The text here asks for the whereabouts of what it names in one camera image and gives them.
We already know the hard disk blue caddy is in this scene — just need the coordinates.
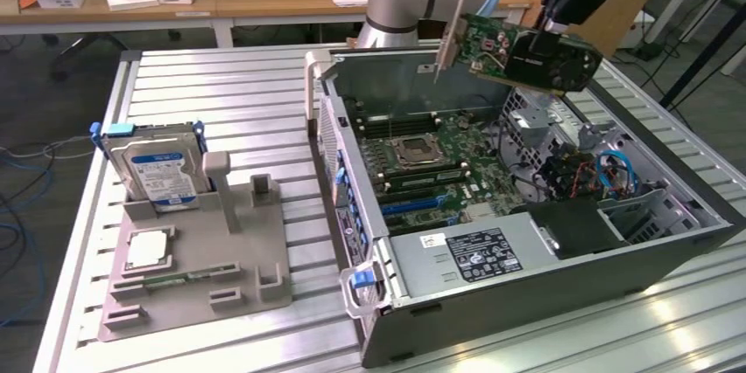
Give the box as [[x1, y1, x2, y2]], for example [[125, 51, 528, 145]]
[[87, 121, 209, 215]]

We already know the installed black RAM stick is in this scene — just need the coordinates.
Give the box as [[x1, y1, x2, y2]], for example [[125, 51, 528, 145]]
[[382, 169, 469, 193]]

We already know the green RAM stick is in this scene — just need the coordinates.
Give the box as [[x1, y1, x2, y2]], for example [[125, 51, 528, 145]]
[[143, 269, 221, 289]]

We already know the open grey PC case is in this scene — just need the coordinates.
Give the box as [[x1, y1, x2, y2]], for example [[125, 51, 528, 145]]
[[302, 43, 746, 370]]

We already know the silver CPU socket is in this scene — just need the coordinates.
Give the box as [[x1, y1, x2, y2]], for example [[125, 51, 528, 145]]
[[386, 132, 448, 171]]

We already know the blue expansion slot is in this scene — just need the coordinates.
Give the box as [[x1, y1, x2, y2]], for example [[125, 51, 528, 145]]
[[381, 197, 446, 218]]

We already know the silver CPU chip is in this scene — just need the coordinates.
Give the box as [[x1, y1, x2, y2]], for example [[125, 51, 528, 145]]
[[125, 230, 174, 267]]

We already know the silver disk bay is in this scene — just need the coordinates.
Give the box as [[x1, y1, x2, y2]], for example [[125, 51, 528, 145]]
[[597, 187, 711, 245]]

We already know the silver power supply unit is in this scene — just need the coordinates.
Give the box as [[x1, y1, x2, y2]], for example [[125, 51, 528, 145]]
[[386, 212, 562, 300]]

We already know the green motherboard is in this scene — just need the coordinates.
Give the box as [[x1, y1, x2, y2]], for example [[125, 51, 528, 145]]
[[349, 101, 533, 235]]

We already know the green graphics card black fan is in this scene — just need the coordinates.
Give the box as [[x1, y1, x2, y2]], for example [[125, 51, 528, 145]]
[[434, 0, 605, 97]]

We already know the grey plastic parts rack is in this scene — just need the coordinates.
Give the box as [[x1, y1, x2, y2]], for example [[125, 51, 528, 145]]
[[97, 149, 297, 343]]

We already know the grey floor cable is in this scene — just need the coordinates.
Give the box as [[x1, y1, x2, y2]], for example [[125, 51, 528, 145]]
[[0, 135, 98, 161]]

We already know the blue data wire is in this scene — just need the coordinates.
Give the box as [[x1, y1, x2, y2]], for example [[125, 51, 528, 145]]
[[596, 149, 644, 196]]

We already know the black chair base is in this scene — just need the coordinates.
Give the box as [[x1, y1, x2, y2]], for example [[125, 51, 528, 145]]
[[49, 33, 131, 82]]

